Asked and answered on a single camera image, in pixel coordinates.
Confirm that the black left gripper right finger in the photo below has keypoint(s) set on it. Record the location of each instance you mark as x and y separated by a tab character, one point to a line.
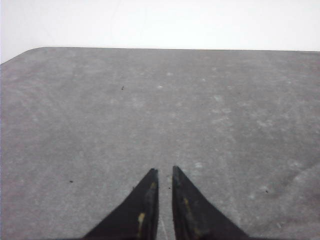
194	217

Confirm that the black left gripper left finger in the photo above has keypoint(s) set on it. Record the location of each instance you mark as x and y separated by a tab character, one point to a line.
136	218

